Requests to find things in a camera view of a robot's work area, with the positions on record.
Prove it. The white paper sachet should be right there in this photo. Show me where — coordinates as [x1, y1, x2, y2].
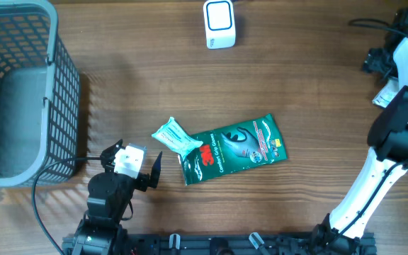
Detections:
[372, 79, 399, 108]

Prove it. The white barcode scanner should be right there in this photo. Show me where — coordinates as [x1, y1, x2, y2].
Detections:
[203, 0, 236, 50]

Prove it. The left black camera cable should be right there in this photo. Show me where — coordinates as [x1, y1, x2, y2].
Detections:
[30, 156, 103, 255]

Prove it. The grey plastic mesh basket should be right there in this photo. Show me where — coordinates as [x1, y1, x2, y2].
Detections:
[0, 1, 81, 188]

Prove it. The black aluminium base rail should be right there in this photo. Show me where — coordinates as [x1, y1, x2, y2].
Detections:
[62, 232, 377, 255]

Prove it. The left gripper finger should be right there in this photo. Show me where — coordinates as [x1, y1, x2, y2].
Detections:
[149, 152, 162, 188]
[99, 139, 123, 170]

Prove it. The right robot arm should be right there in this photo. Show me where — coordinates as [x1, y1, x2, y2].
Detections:
[297, 7, 408, 254]

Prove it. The green 3M gloves packet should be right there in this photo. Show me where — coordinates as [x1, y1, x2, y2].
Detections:
[181, 114, 288, 186]

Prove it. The teal white wipes packet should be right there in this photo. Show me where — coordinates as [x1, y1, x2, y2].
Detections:
[152, 117, 203, 159]

